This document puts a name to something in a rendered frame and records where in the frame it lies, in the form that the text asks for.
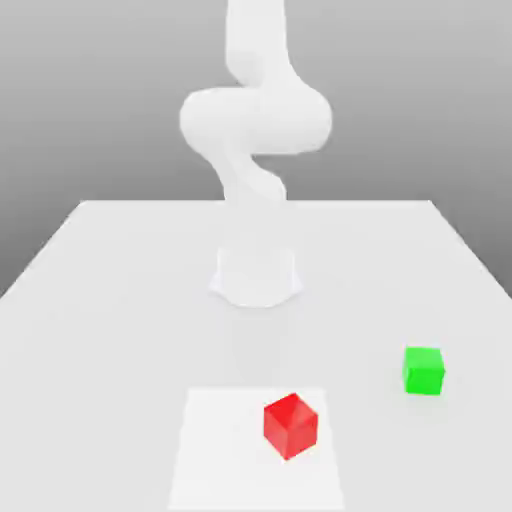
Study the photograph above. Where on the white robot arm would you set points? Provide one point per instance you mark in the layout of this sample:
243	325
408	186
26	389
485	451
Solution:
256	120

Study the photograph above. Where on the small red cube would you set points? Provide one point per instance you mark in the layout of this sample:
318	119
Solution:
290	426

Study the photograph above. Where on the small green cube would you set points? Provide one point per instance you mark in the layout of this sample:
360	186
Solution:
423	371

